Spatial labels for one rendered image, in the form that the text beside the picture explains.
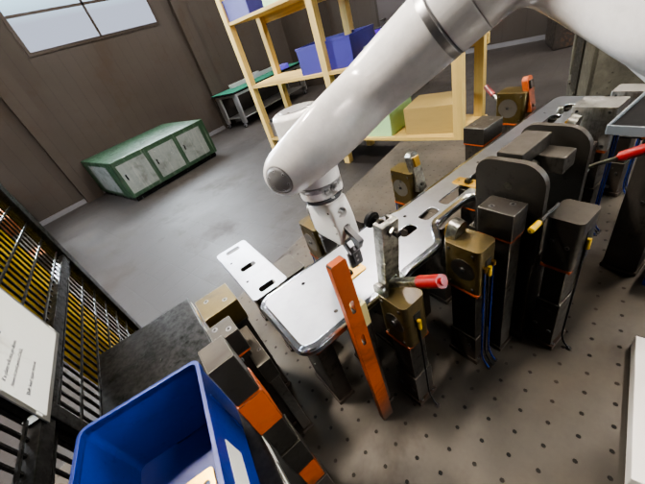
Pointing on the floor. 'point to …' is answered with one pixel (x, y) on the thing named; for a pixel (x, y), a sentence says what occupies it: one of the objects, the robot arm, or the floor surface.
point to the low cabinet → (151, 159)
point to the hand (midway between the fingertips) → (343, 253)
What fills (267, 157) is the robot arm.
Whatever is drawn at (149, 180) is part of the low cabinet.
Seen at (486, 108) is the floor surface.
